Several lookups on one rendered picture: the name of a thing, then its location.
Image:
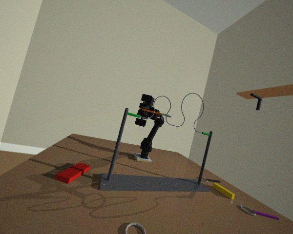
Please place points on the yellow rectangular bar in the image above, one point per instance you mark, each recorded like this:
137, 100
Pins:
224, 191

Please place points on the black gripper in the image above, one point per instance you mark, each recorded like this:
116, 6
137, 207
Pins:
142, 113

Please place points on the red rectangular block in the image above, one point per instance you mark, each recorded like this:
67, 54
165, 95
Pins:
72, 173

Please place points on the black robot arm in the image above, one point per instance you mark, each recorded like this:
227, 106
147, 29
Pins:
146, 144

